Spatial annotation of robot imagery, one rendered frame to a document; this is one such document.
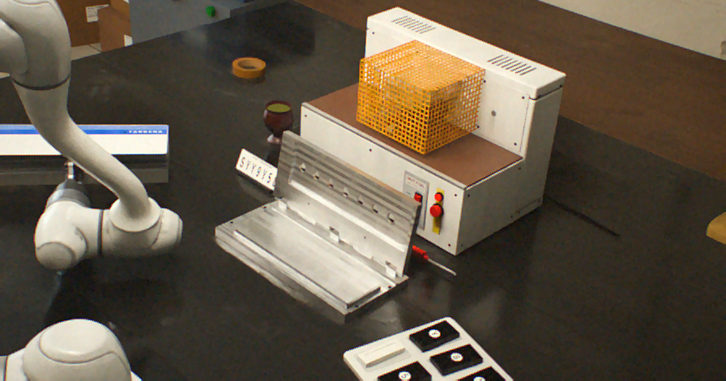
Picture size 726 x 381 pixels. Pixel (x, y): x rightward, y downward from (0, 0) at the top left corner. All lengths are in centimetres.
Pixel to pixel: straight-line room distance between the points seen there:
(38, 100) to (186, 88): 122
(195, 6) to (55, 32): 256
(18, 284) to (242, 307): 48
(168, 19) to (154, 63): 129
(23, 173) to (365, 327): 98
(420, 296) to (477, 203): 27
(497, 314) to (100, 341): 91
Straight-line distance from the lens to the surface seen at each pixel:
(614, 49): 368
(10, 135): 270
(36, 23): 184
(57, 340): 173
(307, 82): 320
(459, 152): 245
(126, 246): 224
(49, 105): 197
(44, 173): 267
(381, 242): 229
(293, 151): 244
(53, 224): 225
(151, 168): 264
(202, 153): 278
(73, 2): 557
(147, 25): 473
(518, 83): 242
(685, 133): 317
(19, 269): 240
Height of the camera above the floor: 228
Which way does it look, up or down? 31 degrees down
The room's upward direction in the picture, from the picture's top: 4 degrees clockwise
